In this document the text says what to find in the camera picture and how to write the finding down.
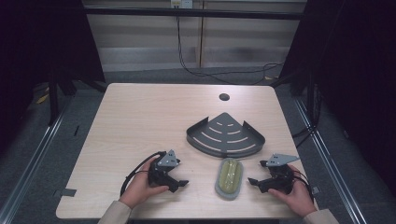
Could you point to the person's left hand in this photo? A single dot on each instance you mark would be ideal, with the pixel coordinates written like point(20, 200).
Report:
point(140, 186)

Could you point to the person's right hand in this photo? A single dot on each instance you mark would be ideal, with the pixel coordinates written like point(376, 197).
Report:
point(295, 199)

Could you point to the yellow floor tape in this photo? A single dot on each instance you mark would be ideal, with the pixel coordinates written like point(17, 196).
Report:
point(42, 98)

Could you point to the black metal stand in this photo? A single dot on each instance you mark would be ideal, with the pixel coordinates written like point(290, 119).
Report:
point(310, 102)
point(53, 99)

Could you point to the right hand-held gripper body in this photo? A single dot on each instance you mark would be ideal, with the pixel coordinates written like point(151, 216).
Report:
point(279, 178)

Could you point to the green soap bar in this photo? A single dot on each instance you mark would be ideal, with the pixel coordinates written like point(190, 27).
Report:
point(229, 175)

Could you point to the black horizontal frame bar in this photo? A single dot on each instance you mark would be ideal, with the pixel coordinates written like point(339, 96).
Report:
point(193, 13)

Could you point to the grey tape piece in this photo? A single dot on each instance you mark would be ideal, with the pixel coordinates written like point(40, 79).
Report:
point(68, 192)

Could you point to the metal floor rail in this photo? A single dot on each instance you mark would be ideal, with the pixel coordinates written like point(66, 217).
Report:
point(330, 161)
point(34, 155)

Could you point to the white wall socket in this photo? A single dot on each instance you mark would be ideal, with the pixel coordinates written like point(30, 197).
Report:
point(182, 3)

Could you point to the dark curtain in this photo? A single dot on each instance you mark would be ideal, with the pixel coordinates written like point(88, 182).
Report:
point(358, 77)
point(40, 46)

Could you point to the dark grey corner shelf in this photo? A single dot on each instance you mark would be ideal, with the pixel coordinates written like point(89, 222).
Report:
point(225, 137)

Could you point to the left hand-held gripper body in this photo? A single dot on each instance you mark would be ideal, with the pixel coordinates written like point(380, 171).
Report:
point(159, 174)

